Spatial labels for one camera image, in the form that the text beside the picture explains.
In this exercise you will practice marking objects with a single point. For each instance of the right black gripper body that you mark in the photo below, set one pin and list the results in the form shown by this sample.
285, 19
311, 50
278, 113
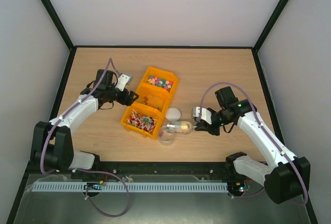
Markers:
207, 125

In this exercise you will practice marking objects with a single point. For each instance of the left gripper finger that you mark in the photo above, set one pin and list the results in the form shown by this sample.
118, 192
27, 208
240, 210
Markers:
133, 94
132, 100

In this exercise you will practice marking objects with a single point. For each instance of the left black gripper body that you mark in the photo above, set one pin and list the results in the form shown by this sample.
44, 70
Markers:
122, 100

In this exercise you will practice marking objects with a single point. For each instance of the yellow bin with lollipops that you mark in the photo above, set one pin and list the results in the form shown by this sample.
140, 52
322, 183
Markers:
143, 120

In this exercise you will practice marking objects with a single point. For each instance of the yellow bin with star candies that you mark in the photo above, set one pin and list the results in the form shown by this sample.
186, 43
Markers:
164, 80

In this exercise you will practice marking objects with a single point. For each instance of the metal scoop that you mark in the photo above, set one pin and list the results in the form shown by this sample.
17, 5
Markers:
179, 127

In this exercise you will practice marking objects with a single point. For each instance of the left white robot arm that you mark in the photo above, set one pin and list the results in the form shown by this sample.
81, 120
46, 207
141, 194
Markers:
52, 146

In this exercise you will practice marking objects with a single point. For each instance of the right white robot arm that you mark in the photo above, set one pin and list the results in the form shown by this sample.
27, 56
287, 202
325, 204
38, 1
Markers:
283, 175

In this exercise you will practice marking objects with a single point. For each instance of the white jar lid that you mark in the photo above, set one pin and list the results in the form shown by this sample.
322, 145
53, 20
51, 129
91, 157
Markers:
173, 114

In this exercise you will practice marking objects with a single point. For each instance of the clear plastic jar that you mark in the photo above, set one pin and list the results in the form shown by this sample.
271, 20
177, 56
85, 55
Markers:
165, 138

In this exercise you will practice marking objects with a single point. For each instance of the black aluminium frame rail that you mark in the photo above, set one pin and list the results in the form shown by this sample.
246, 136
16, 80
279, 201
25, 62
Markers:
202, 170

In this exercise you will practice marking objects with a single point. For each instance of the white slotted cable duct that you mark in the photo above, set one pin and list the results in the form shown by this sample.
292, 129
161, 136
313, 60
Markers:
130, 187

